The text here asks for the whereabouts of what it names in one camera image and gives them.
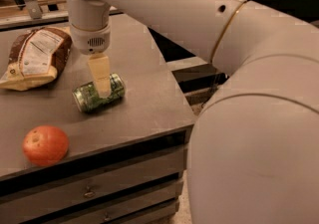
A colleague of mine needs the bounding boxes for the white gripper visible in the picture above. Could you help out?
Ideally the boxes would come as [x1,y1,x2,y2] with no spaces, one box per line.
[70,25,111,98]

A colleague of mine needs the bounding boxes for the green soda can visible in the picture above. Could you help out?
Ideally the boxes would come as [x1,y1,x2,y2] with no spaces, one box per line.
[73,73,126,113]

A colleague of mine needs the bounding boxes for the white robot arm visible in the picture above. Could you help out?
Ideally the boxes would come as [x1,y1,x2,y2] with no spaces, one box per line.
[68,0,319,224]

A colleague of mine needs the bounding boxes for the brown and white snack bag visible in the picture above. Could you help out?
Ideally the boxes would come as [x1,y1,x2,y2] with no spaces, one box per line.
[0,27,72,92]

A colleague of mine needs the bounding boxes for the orange round fruit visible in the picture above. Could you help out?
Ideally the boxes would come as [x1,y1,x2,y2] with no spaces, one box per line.
[22,125,69,166]

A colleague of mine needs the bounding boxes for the grey drawer cabinet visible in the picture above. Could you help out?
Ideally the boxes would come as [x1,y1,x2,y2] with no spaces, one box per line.
[0,15,195,224]

